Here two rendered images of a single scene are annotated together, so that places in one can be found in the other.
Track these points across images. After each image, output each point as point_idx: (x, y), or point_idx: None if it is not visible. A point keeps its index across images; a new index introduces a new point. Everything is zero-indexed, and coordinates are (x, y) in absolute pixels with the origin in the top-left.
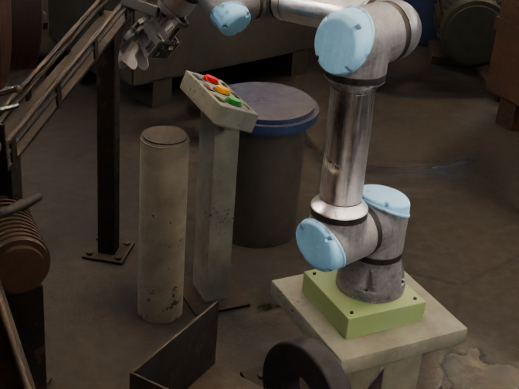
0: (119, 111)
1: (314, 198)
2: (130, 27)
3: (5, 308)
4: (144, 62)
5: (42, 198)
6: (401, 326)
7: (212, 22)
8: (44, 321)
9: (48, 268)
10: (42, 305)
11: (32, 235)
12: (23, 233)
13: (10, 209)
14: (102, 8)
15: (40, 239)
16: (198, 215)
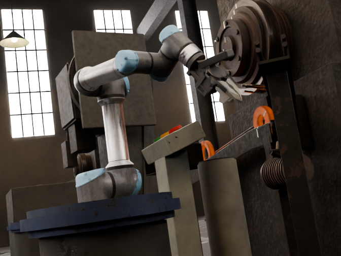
0: (283, 171)
1: (131, 162)
2: (226, 72)
3: (237, 138)
4: (222, 98)
5: (269, 153)
6: None
7: (171, 72)
8: (272, 212)
9: (262, 179)
10: (270, 202)
11: (266, 161)
12: (269, 159)
13: (275, 148)
14: (283, 53)
15: (263, 164)
16: None
